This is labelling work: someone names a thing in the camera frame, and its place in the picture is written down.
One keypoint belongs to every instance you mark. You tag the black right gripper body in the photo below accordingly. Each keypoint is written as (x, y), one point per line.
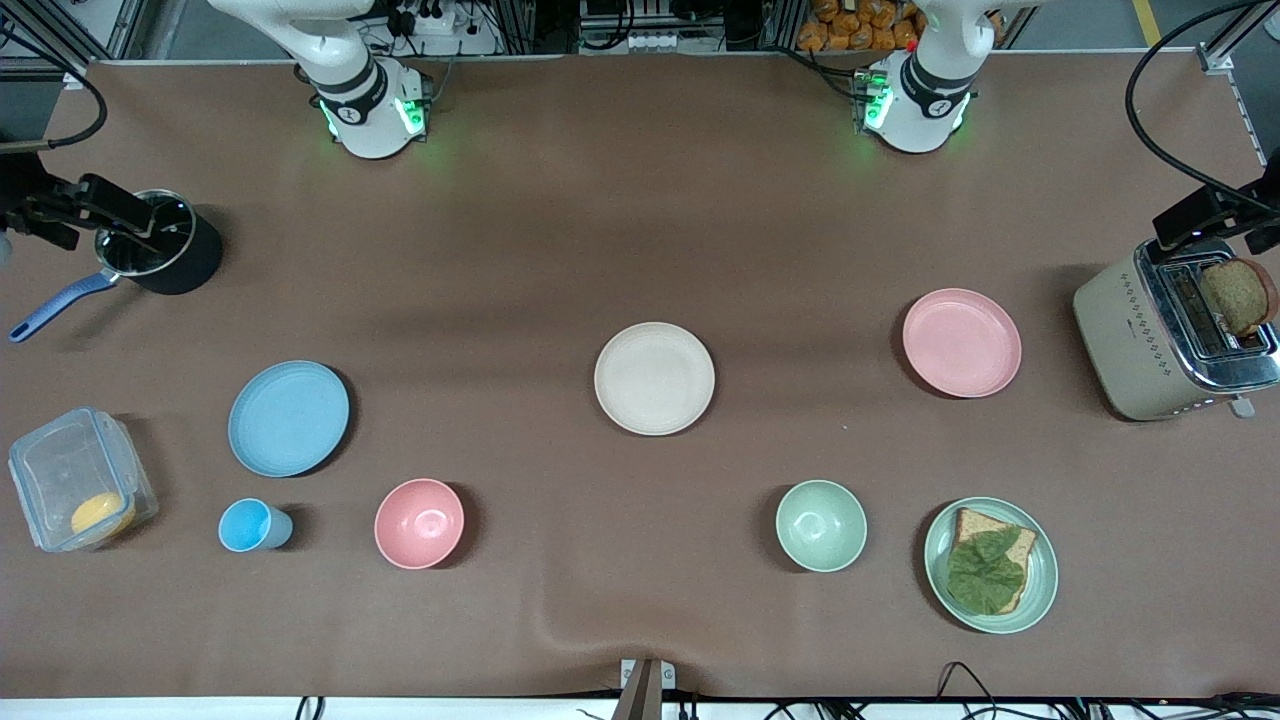
(22, 187)

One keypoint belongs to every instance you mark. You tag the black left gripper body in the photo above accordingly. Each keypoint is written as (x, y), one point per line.
(1262, 192)

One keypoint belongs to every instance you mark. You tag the blue plate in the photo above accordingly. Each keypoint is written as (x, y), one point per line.
(288, 418)

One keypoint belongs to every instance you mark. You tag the pink plate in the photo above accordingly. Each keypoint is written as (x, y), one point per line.
(961, 343)

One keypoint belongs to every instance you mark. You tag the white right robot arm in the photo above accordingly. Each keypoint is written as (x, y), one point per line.
(355, 100)

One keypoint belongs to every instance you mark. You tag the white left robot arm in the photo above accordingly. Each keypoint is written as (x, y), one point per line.
(925, 100)

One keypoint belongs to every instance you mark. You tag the glass pot lid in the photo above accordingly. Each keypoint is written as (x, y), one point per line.
(172, 213)

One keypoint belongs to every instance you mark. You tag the brown bread slice in toaster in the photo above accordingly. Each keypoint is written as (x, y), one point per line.
(1238, 295)

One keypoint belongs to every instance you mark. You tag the beige and chrome toaster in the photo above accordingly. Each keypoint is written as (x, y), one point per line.
(1125, 340)

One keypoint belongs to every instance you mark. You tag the clear plastic lidded container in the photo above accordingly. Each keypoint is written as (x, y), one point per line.
(60, 460)

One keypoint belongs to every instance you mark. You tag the yellow round food piece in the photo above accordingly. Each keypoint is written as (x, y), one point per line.
(102, 515)

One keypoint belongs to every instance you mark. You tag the blue cup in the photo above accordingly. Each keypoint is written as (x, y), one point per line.
(250, 525)

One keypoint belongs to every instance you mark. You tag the white power strip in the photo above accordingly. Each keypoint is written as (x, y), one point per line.
(440, 25)

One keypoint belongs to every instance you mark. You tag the brown bread slice under lettuce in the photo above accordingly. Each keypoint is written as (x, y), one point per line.
(1020, 545)

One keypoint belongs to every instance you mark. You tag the bag of orange snacks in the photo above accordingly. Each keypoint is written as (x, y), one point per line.
(860, 25)

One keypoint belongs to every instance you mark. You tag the pink bowl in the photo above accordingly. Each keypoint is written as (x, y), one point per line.
(420, 523)

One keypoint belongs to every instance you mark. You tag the green lettuce leaf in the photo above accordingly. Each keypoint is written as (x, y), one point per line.
(985, 575)

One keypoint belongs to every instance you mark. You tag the green plate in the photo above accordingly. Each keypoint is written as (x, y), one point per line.
(940, 590)

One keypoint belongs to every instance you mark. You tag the green bowl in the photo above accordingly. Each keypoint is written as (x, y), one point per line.
(821, 525)

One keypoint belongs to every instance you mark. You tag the brown table cover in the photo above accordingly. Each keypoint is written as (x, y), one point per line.
(640, 200)

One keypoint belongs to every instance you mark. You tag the beige plate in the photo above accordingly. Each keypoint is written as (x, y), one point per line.
(654, 378)

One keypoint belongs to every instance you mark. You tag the aluminium frame rail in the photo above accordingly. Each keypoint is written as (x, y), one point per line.
(1225, 45)
(60, 30)

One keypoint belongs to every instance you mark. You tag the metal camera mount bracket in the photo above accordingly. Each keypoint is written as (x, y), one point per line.
(642, 690)

